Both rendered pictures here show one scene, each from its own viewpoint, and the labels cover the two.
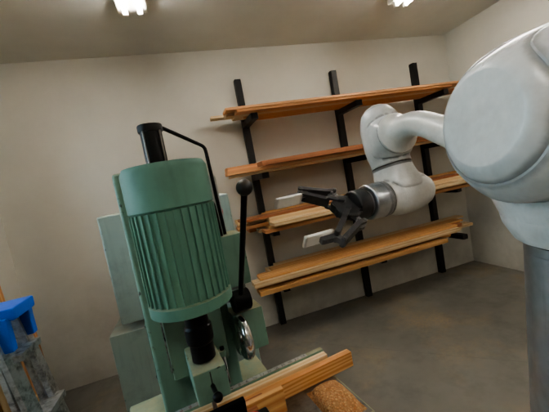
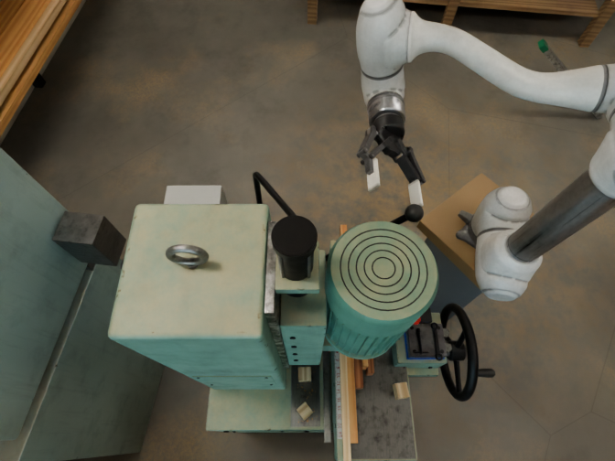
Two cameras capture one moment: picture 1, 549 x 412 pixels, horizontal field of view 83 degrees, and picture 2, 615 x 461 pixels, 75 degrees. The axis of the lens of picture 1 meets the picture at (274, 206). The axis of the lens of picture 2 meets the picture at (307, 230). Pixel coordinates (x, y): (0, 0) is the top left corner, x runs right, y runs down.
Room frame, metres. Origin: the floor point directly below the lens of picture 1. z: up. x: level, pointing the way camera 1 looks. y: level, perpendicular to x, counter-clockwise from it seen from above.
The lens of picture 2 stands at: (0.69, 0.47, 2.09)
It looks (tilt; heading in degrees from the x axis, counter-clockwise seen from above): 63 degrees down; 293
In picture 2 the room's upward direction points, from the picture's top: straight up
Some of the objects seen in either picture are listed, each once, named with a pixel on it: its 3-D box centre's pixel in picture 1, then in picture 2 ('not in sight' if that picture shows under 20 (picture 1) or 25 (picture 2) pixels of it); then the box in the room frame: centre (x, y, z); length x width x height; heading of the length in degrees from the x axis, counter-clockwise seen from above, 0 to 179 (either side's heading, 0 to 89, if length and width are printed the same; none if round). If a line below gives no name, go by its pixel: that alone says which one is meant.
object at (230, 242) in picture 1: (229, 257); not in sight; (0.92, 0.16, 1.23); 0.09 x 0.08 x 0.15; 23
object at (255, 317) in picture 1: (247, 325); not in sight; (0.90, 0.14, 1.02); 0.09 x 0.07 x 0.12; 113
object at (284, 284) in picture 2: (156, 159); (292, 260); (0.80, 0.27, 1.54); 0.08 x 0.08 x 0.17; 23
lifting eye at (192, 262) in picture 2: not in sight; (188, 255); (0.93, 0.33, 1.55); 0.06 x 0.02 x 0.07; 23
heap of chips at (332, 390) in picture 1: (334, 395); not in sight; (0.69, -0.06, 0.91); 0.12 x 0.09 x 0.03; 23
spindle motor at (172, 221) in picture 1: (178, 236); (370, 297); (0.67, 0.22, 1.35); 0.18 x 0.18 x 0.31
